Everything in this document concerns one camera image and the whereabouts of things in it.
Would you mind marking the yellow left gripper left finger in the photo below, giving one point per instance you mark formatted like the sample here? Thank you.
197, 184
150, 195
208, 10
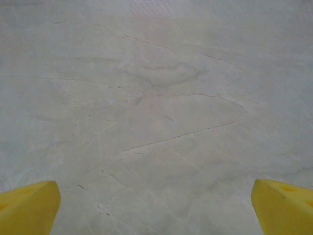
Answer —
27, 210

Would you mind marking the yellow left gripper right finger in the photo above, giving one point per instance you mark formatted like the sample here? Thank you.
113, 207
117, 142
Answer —
286, 210

